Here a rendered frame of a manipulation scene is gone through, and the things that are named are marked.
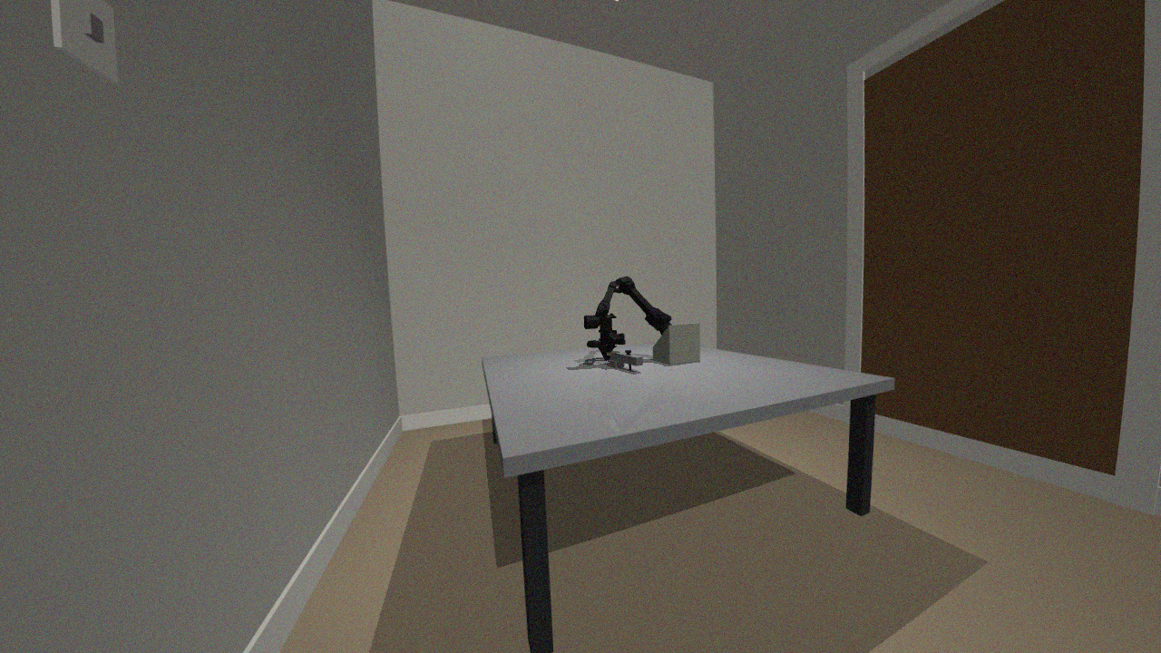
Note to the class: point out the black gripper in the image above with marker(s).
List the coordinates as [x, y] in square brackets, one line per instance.
[603, 345]

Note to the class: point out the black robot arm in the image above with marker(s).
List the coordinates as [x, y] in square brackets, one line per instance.
[658, 319]

